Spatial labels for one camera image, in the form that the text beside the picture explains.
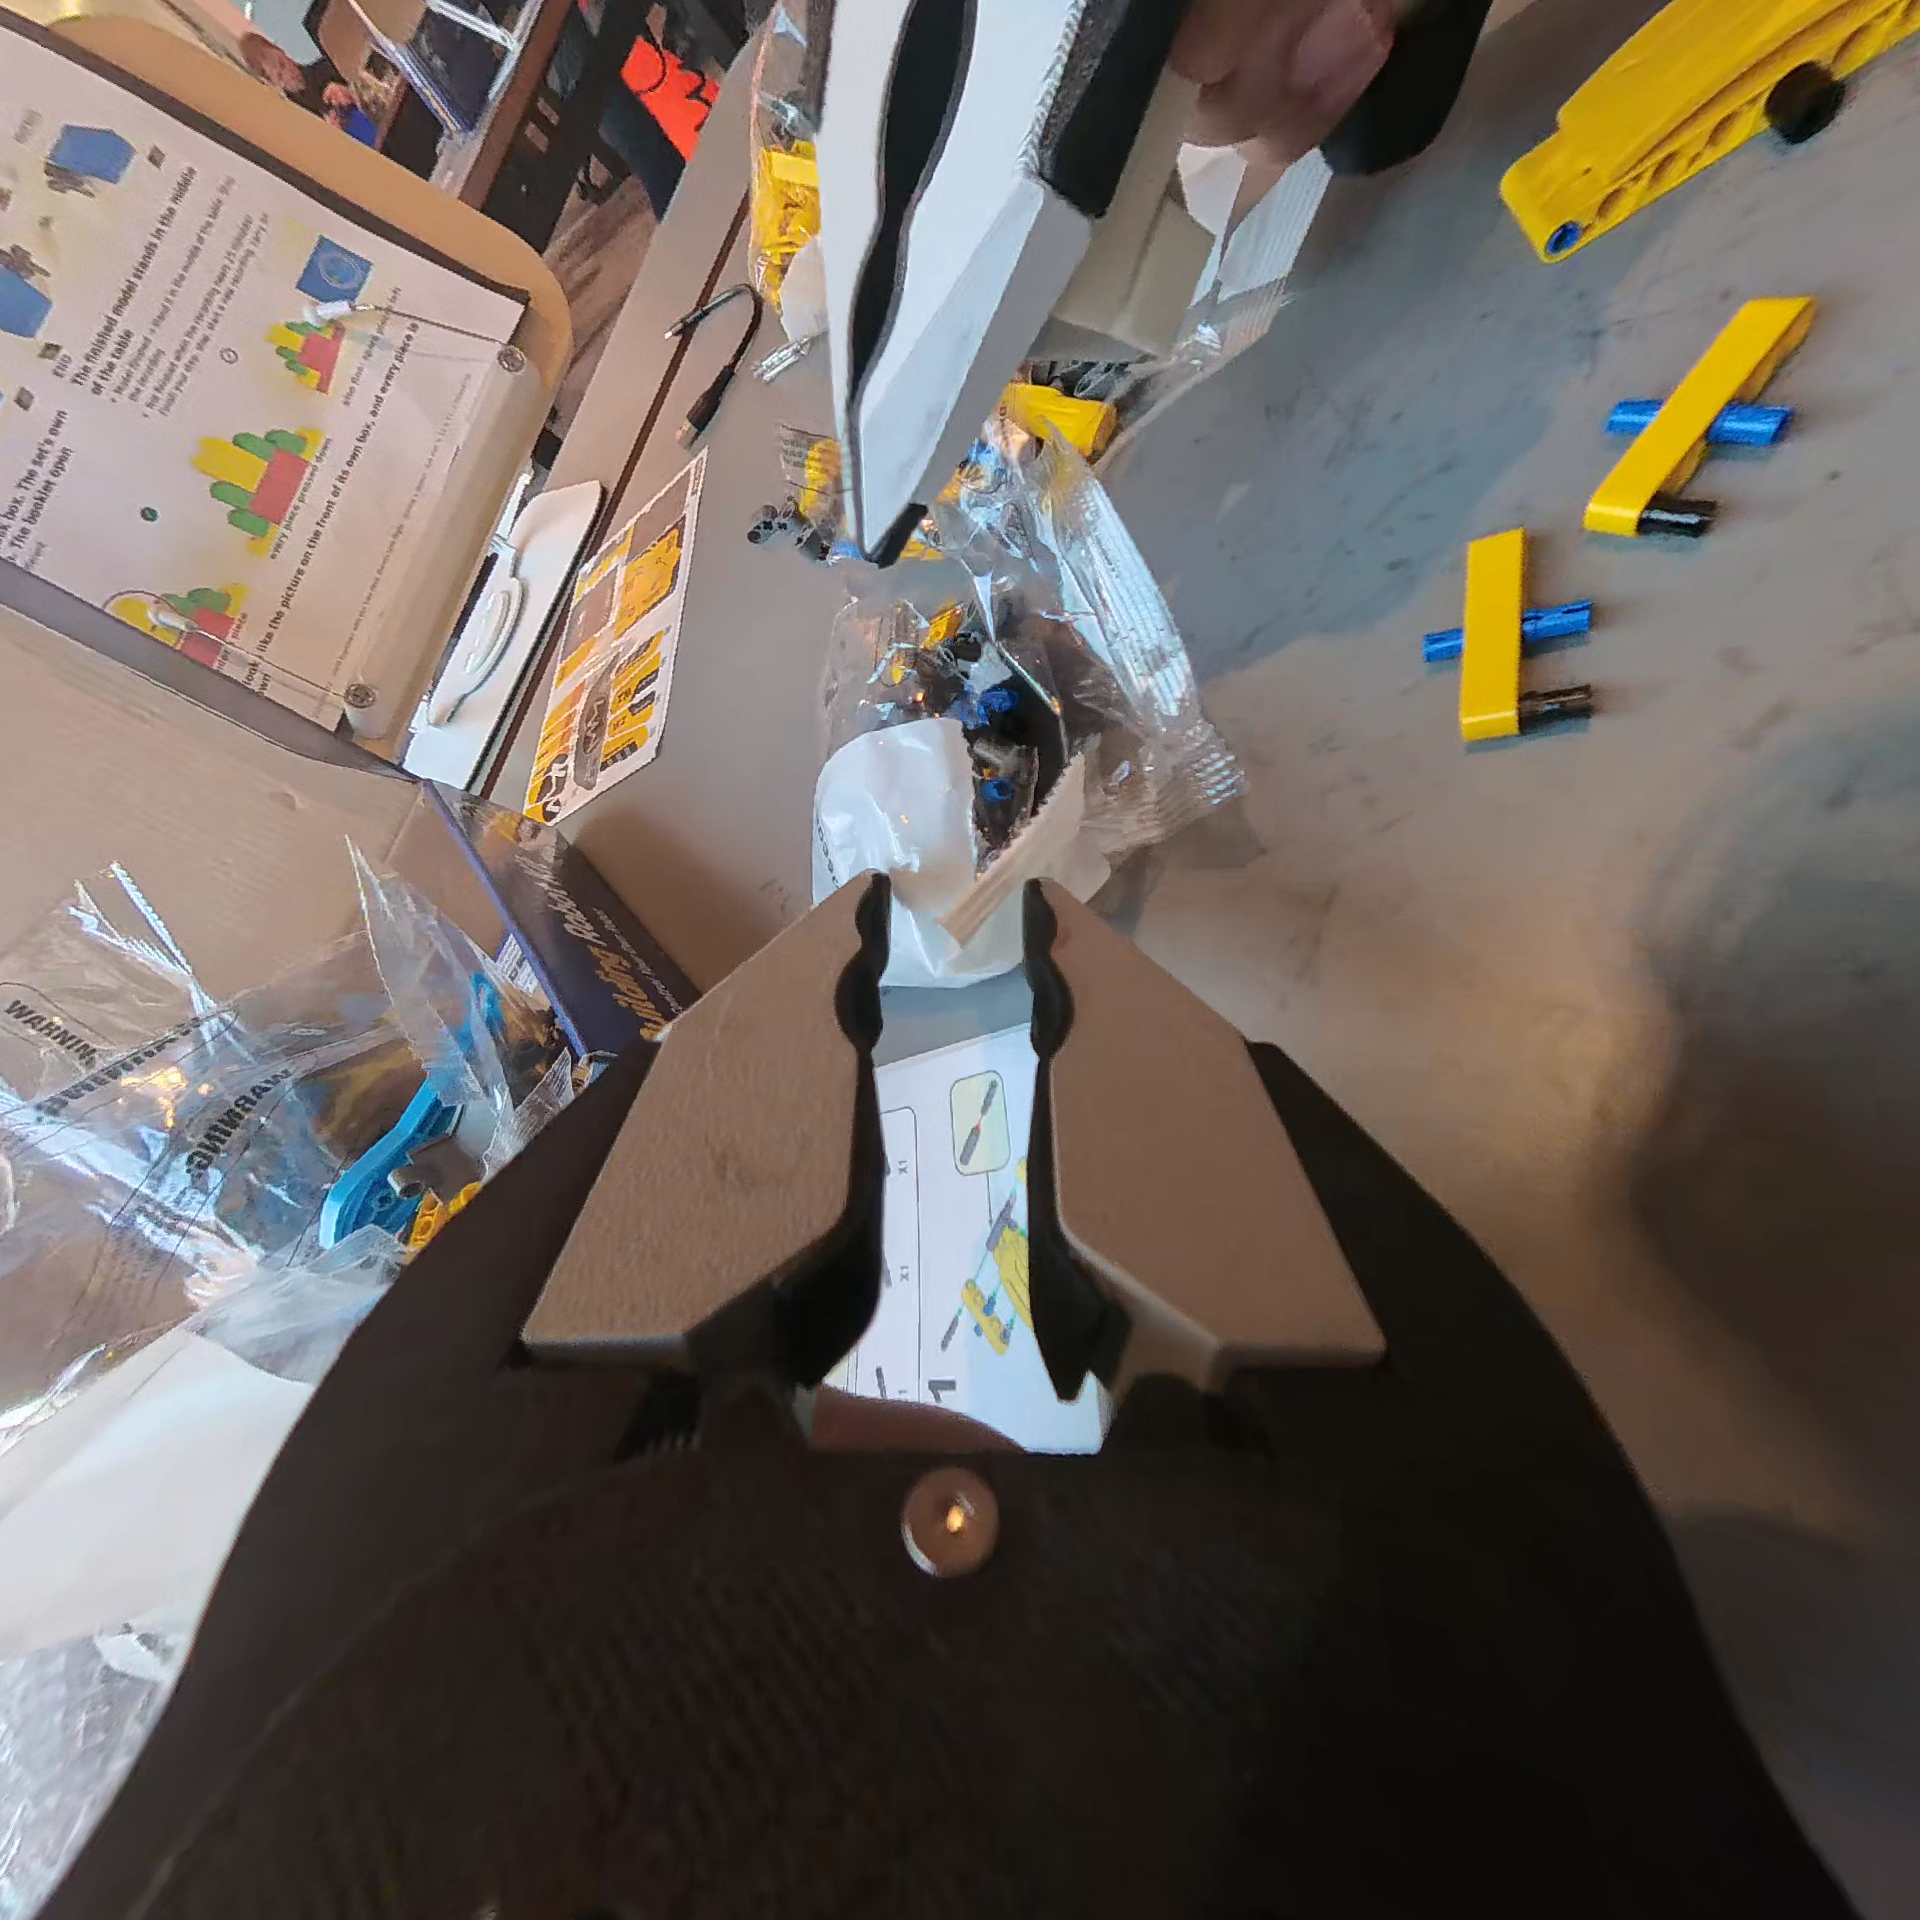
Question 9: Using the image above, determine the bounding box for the clear bag with blue part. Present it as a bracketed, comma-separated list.
[0, 862, 618, 1443]

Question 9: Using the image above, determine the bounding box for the white flat stand base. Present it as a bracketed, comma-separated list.
[404, 480, 605, 730]

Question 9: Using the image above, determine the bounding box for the yellow curved panel piece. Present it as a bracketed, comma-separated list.
[1500, 0, 1920, 264]

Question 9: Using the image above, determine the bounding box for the yellow black sticker sheet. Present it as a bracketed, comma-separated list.
[526, 450, 710, 827]

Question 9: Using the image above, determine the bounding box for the instruction booklet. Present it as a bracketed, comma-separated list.
[831, 983, 1120, 1456]

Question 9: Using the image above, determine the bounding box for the long yellow beam with pins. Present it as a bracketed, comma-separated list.
[1584, 296, 1819, 539]

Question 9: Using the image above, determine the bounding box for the clear bag of dark parts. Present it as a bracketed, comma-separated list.
[808, 428, 1251, 994]

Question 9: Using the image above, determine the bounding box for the blue robot kit box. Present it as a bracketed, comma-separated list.
[0, 598, 704, 1354]

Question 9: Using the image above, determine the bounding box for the black USB cable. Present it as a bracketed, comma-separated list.
[668, 285, 767, 452]

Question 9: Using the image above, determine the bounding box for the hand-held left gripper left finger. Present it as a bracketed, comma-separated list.
[518, 872, 888, 1390]

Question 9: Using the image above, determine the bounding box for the orange object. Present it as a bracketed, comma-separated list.
[622, 36, 707, 159]

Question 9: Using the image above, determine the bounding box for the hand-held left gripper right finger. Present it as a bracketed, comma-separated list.
[1023, 879, 1384, 1402]

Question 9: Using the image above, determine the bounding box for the short yellow beam with pins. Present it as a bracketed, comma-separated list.
[1422, 527, 1595, 746]

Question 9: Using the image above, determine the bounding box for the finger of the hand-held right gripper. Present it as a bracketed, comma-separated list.
[823, 0, 963, 406]
[848, 0, 1103, 568]

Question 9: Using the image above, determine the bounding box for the person's right hand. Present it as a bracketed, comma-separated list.
[1178, 0, 1403, 149]

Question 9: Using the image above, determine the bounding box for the toy brick instruction poster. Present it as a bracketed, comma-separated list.
[0, 7, 575, 752]

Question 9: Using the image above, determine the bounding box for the pile of loose toy parts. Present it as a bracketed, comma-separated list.
[747, 382, 1120, 568]

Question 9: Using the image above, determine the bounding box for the clear bag of yellow parts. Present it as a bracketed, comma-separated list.
[746, 0, 840, 354]

